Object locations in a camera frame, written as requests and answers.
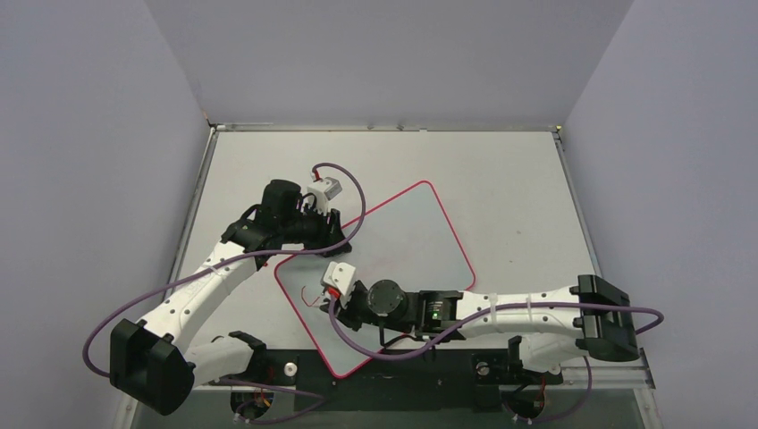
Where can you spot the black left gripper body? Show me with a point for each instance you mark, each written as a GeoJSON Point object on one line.
{"type": "Point", "coordinates": [312, 230]}

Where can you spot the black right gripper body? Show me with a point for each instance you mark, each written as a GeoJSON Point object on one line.
{"type": "Point", "coordinates": [348, 303]}

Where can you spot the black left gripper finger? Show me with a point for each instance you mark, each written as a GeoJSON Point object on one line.
{"type": "Point", "coordinates": [336, 234]}
{"type": "Point", "coordinates": [344, 249]}

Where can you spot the pink-framed whiteboard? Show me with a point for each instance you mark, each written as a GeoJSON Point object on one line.
{"type": "Point", "coordinates": [408, 238]}

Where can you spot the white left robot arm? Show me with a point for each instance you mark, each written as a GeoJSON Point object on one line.
{"type": "Point", "coordinates": [152, 360]}

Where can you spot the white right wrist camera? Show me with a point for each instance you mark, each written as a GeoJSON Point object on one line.
{"type": "Point", "coordinates": [339, 276]}

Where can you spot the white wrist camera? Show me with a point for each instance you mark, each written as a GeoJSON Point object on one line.
{"type": "Point", "coordinates": [320, 193]}
{"type": "Point", "coordinates": [339, 276]}

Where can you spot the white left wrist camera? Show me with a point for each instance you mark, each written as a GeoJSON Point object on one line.
{"type": "Point", "coordinates": [320, 193]}

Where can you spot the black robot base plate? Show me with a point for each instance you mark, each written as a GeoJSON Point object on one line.
{"type": "Point", "coordinates": [480, 379]}

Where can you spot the aluminium table edge frame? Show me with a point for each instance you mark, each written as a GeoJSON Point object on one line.
{"type": "Point", "coordinates": [508, 193]}

